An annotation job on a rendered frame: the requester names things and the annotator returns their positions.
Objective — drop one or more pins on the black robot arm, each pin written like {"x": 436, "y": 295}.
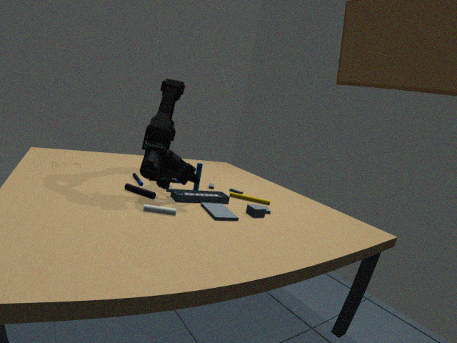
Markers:
{"x": 159, "y": 134}

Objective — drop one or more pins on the white cylinder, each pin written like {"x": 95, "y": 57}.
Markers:
{"x": 162, "y": 210}

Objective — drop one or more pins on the yellow cylinder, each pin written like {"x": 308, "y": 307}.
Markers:
{"x": 248, "y": 198}

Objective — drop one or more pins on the blue stylus with grey tip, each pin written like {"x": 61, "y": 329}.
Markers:
{"x": 198, "y": 175}

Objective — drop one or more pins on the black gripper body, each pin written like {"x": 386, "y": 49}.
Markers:
{"x": 173, "y": 163}

